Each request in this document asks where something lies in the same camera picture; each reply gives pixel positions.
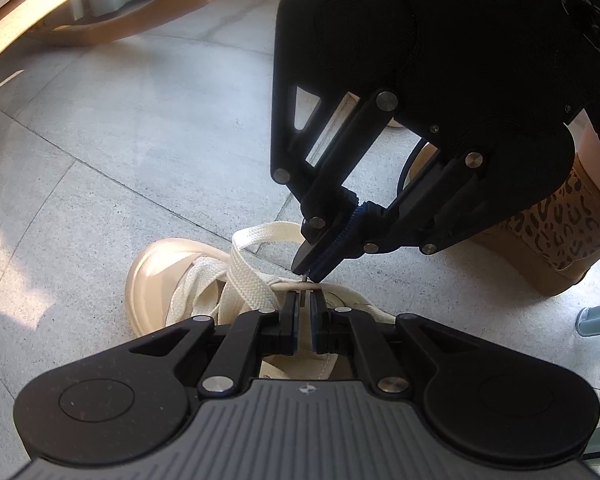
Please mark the wooden rocking chair base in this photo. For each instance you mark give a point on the wooden rocking chair base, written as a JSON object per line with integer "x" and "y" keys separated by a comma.
{"x": 190, "y": 0}

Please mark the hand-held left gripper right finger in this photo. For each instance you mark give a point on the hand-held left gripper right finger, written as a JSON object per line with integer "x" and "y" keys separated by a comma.
{"x": 318, "y": 325}

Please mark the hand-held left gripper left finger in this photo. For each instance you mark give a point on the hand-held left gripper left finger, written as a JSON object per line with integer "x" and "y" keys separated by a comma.
{"x": 292, "y": 325}

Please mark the curved wooden furniture frame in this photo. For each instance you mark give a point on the curved wooden furniture frame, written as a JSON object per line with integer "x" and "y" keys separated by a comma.
{"x": 30, "y": 20}

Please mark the cream shoelace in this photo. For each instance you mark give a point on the cream shoelace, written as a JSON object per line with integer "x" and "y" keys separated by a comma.
{"x": 250, "y": 270}

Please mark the cream canvas shoe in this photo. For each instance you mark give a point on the cream canvas shoe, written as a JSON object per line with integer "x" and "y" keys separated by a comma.
{"x": 155, "y": 280}
{"x": 396, "y": 122}

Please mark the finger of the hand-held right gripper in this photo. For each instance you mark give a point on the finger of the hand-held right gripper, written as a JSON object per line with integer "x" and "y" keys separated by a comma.
{"x": 405, "y": 230}
{"x": 330, "y": 200}

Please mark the person's right leg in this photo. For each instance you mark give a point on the person's right leg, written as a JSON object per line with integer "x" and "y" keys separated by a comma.
{"x": 590, "y": 140}

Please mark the leopard print ankle boot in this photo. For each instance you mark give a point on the leopard print ankle boot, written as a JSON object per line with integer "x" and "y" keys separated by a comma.
{"x": 555, "y": 240}

